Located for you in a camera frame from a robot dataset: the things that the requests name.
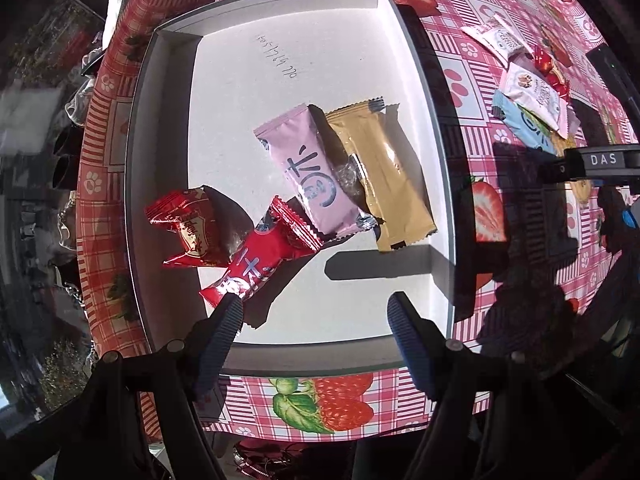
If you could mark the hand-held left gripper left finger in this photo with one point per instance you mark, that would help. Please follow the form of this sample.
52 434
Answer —
220 330

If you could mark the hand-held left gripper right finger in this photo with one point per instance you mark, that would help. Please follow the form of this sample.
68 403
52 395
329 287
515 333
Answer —
410 340

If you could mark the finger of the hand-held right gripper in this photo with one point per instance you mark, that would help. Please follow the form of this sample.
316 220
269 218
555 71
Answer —
612 210

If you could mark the yellow egg roll clear packet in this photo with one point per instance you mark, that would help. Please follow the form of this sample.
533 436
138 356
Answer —
580 192

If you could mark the red snack packet white print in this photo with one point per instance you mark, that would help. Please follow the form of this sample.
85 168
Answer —
255 260

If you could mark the light blue snack packet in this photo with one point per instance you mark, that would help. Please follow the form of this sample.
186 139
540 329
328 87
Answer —
520 127

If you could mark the red candy packet gold label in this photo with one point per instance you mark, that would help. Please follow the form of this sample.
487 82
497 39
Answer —
185 230
542 59
558 82

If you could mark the white cranberry snack packet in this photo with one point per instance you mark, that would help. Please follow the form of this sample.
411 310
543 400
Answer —
480 37
512 37
535 95

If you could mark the tan snack packet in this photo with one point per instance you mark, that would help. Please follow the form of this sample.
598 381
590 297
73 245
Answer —
390 185

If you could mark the small clear candy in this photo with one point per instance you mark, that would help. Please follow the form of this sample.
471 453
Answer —
350 170

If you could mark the pink snack packet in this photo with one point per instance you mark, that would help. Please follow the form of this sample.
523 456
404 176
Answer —
305 170

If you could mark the white cardboard box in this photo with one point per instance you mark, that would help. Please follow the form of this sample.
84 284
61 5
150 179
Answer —
240 85

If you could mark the strawberry print pink tablecloth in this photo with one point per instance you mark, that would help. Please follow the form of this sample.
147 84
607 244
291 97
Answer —
465 125

